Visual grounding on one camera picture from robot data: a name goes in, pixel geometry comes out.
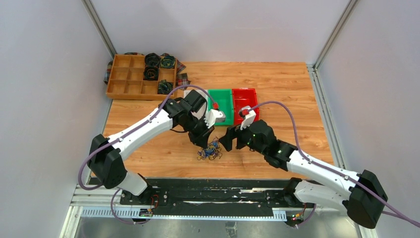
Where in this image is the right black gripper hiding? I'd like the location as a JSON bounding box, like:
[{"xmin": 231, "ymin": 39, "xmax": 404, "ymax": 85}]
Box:
[{"xmin": 219, "ymin": 118, "xmax": 266, "ymax": 156}]

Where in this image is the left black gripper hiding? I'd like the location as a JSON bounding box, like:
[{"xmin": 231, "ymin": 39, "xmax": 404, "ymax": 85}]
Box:
[{"xmin": 183, "ymin": 114, "xmax": 215, "ymax": 149}]

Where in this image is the coloured wire bundle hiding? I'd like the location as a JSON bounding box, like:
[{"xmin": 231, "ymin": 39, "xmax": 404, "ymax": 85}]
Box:
[{"xmin": 196, "ymin": 136, "xmax": 223, "ymax": 162}]

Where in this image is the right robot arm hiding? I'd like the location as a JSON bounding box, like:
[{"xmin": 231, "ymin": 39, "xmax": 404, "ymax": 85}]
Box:
[{"xmin": 219, "ymin": 120, "xmax": 388, "ymax": 229}]

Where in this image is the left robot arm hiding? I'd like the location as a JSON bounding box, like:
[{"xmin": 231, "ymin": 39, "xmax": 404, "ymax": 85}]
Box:
[{"xmin": 86, "ymin": 90, "xmax": 224, "ymax": 205}]

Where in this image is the white plastic bin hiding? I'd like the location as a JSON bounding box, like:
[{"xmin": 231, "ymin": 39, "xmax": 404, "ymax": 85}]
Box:
[{"xmin": 181, "ymin": 90, "xmax": 207, "ymax": 130}]

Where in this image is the rolled green cloth bottom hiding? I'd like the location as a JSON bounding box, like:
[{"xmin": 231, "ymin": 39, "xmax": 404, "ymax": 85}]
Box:
[{"xmin": 157, "ymin": 80, "xmax": 173, "ymax": 95}]

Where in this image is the rolled green cloth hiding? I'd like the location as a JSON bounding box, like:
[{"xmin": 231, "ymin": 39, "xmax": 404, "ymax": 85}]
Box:
[
  {"xmin": 160, "ymin": 55, "xmax": 176, "ymax": 69},
  {"xmin": 157, "ymin": 80, "xmax": 173, "ymax": 95}
]

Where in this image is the plaid cloth under tray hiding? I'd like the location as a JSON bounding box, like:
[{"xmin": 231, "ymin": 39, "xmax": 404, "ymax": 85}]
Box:
[{"xmin": 104, "ymin": 52, "xmax": 191, "ymax": 87}]

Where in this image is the red plastic bin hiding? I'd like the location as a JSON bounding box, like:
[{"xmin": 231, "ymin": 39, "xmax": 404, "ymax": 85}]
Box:
[{"xmin": 232, "ymin": 88, "xmax": 258, "ymax": 125}]

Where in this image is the rolled dark cloth middle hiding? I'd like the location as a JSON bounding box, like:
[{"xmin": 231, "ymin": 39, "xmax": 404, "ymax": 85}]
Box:
[{"xmin": 143, "ymin": 66, "xmax": 159, "ymax": 81}]

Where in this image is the rolled dark cloth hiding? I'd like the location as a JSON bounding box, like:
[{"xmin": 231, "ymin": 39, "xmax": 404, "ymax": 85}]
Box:
[
  {"xmin": 143, "ymin": 66, "xmax": 159, "ymax": 81},
  {"xmin": 144, "ymin": 53, "xmax": 161, "ymax": 68}
]

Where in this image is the rolled green cloth top right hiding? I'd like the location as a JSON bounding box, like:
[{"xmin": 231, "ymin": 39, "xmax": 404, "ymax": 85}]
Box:
[{"xmin": 160, "ymin": 55, "xmax": 176, "ymax": 69}]

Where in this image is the rolled dark cloth top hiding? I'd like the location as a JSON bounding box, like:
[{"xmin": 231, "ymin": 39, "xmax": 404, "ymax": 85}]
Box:
[{"xmin": 144, "ymin": 53, "xmax": 161, "ymax": 68}]

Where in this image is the wooden compartment tray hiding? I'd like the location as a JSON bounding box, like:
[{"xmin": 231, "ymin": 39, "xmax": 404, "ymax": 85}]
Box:
[{"xmin": 106, "ymin": 68, "xmax": 175, "ymax": 100}]

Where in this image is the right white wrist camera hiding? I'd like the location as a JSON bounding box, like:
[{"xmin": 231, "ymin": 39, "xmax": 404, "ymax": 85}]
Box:
[{"xmin": 239, "ymin": 106, "xmax": 256, "ymax": 130}]

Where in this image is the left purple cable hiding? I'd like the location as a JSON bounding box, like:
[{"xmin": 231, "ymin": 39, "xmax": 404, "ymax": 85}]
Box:
[{"xmin": 77, "ymin": 85, "xmax": 220, "ymax": 226}]

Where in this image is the purple cable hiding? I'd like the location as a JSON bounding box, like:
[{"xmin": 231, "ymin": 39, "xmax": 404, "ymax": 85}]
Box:
[
  {"xmin": 244, "ymin": 101, "xmax": 420, "ymax": 228},
  {"xmin": 77, "ymin": 85, "xmax": 220, "ymax": 226}
]

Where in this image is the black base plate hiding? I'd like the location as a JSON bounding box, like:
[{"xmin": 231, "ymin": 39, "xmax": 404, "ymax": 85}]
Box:
[{"xmin": 119, "ymin": 178, "xmax": 313, "ymax": 218}]

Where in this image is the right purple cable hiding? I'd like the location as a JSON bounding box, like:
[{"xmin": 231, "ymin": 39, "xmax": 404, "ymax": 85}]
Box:
[{"xmin": 244, "ymin": 101, "xmax": 420, "ymax": 228}]

